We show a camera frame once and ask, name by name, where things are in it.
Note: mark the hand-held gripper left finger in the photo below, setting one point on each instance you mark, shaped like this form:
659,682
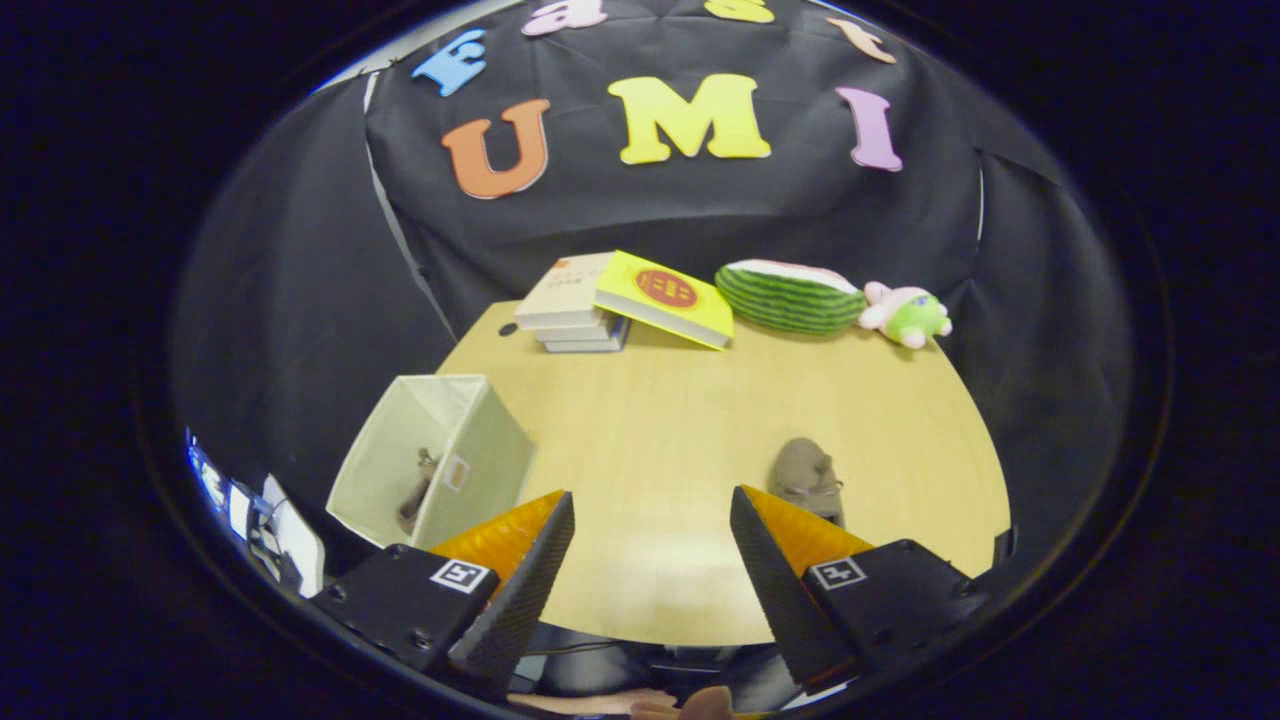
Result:
515,610

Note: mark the beige book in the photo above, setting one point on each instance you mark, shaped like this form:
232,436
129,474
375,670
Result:
565,290

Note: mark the pink and green plush toy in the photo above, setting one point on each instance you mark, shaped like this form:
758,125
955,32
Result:
915,318

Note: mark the pale green fabric storage box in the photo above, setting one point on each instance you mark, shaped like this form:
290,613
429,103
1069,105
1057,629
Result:
485,450

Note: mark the watermelon slice plush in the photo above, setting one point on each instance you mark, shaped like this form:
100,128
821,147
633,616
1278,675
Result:
790,300

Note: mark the grey book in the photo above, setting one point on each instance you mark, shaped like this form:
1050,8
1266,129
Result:
590,346

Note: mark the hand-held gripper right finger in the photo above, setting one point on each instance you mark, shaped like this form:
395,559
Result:
785,610

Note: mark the blue printed box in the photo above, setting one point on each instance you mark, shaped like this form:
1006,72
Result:
215,490

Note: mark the brown shoe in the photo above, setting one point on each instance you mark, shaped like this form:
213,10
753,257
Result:
415,500
805,475

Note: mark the yellow book with red circle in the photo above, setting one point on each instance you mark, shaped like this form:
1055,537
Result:
665,295

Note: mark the white book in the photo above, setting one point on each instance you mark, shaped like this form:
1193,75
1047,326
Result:
575,333

